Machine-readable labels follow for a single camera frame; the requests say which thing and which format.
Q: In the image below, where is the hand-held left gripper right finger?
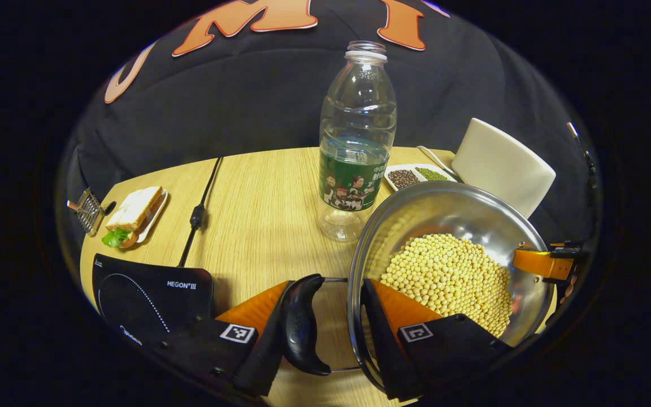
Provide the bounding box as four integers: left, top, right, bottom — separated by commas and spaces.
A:
362, 279, 510, 402

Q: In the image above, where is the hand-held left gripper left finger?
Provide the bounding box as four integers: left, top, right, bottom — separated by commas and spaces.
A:
159, 281, 292, 396

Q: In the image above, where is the steel pot with black handle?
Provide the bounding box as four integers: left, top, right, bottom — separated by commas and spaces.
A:
283, 181, 555, 396

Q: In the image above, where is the black induction cooktop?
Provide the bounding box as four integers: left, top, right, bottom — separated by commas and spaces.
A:
92, 253, 214, 348

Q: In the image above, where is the pile of soybeans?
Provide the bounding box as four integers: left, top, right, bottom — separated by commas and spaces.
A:
381, 233, 514, 338

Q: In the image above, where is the white toaster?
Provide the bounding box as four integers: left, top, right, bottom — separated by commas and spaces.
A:
452, 118, 557, 218

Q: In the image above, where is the white divided dish with beans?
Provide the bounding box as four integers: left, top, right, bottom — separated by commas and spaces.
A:
385, 164, 457, 192

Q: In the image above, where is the sandwich with lettuce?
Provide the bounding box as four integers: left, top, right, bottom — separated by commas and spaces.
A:
102, 187, 165, 248

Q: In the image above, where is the clear plastic bottle green label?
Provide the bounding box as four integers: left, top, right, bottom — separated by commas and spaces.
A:
318, 41, 398, 243

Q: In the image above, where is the white toaster cable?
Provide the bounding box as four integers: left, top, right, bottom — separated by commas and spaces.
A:
416, 146, 462, 181

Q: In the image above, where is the black power cable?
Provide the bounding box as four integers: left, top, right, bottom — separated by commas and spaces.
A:
177, 157, 223, 267

